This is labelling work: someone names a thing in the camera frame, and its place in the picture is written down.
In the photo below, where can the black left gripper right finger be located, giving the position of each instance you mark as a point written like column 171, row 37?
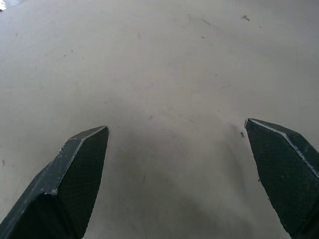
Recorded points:
column 286, row 169

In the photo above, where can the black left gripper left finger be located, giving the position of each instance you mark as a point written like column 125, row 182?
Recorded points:
column 67, row 184

